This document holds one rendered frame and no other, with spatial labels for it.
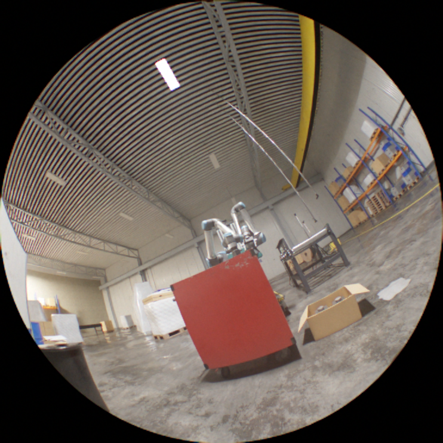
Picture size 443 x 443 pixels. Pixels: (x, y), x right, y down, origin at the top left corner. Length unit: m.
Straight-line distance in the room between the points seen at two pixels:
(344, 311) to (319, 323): 0.22
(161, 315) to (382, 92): 12.97
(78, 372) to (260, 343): 1.32
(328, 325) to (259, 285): 0.69
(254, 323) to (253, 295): 0.20
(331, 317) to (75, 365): 1.87
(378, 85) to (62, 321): 17.34
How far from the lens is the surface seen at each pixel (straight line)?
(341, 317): 1.41
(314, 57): 7.99
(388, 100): 10.40
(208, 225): 2.12
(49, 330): 7.42
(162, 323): 4.55
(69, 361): 1.38
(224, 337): 1.25
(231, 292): 1.15
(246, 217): 2.44
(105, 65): 7.81
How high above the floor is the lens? 0.75
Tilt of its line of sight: 23 degrees up
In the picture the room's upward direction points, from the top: 25 degrees counter-clockwise
